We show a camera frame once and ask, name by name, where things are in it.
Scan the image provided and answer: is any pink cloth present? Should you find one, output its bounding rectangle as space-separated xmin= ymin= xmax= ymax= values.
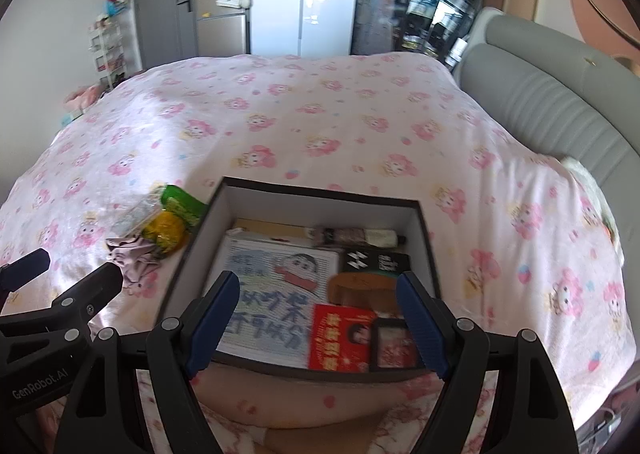
xmin=105 ymin=234 xmax=163 ymax=297

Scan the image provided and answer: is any wooden comb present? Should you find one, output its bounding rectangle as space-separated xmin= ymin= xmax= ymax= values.
xmin=327 ymin=271 xmax=408 ymax=320

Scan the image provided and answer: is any silver fridge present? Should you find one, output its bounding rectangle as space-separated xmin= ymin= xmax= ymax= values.
xmin=194 ymin=0 xmax=251 ymax=57

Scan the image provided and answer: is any dark framed picture card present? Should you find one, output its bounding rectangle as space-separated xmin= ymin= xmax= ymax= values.
xmin=370 ymin=316 xmax=426 ymax=370

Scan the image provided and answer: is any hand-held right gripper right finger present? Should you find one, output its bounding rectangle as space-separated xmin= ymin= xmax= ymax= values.
xmin=395 ymin=271 xmax=581 ymax=454

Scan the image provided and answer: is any pink printed blanket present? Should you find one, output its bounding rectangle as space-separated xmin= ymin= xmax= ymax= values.
xmin=0 ymin=53 xmax=626 ymax=435

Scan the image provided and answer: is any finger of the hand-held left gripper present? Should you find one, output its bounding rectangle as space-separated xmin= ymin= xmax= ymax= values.
xmin=0 ymin=248 xmax=52 ymax=307
xmin=0 ymin=263 xmax=124 ymax=346

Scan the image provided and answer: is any small black box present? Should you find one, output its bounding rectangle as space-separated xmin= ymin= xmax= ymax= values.
xmin=337 ymin=249 xmax=411 ymax=277

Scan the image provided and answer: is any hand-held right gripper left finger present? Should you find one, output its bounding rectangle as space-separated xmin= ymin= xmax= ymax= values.
xmin=55 ymin=270 xmax=241 ymax=454

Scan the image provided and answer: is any cartoon printed sheet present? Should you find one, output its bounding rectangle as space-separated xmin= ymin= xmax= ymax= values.
xmin=215 ymin=234 xmax=338 ymax=370

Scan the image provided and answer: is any grey padded headboard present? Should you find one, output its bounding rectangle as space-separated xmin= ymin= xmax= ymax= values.
xmin=452 ymin=6 xmax=640 ymax=195

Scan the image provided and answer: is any red packet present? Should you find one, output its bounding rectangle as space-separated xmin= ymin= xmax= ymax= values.
xmin=307 ymin=304 xmax=378 ymax=372

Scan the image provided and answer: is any clear plastic packet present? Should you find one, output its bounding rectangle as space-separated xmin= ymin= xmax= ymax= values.
xmin=111 ymin=196 xmax=163 ymax=237

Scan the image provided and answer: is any pink plush toy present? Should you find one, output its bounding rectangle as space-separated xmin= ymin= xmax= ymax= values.
xmin=62 ymin=83 xmax=108 ymax=116

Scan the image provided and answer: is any white storage rack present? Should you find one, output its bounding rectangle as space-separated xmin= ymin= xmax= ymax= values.
xmin=89 ymin=19 xmax=128 ymax=90

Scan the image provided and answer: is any beige flat card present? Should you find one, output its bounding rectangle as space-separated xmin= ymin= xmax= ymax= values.
xmin=232 ymin=218 xmax=311 ymax=240

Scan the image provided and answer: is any dark cardboard box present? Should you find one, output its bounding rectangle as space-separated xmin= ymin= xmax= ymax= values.
xmin=159 ymin=176 xmax=443 ymax=377

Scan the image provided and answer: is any green yellow snack packet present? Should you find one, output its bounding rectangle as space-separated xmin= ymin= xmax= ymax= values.
xmin=141 ymin=184 xmax=208 ymax=255

